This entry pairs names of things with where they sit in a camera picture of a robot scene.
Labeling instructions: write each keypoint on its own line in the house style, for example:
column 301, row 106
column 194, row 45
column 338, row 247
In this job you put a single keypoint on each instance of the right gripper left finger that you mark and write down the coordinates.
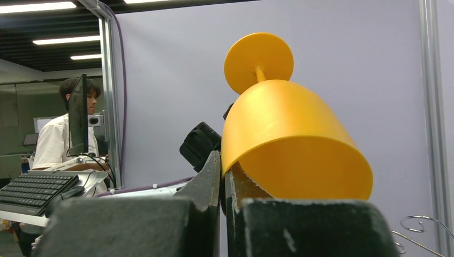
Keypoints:
column 184, row 224

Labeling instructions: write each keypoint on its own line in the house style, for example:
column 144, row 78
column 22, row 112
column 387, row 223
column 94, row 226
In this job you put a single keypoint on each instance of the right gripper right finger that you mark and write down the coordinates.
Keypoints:
column 258, row 225

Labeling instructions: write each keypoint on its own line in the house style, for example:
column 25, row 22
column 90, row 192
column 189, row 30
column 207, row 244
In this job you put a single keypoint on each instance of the yellow wine glass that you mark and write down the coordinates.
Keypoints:
column 285, row 137

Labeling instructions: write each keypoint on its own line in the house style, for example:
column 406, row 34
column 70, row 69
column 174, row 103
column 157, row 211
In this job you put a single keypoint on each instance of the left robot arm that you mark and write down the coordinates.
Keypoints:
column 196, row 148

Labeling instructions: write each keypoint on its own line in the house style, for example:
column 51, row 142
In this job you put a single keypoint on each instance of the chrome wine glass rack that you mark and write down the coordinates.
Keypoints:
column 422, row 235

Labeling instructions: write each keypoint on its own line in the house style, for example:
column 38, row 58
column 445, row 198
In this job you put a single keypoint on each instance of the white desk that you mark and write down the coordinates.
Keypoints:
column 92, row 172

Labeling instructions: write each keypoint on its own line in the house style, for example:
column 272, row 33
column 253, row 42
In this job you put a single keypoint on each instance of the black keyboard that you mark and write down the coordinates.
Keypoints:
column 30, row 193

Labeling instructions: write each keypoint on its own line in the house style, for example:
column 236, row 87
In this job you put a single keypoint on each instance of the person in white shirt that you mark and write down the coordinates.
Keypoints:
column 54, row 138

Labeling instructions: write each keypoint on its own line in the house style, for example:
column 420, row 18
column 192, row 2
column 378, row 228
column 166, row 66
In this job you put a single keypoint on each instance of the black computer monitor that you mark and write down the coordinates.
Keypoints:
column 78, row 118

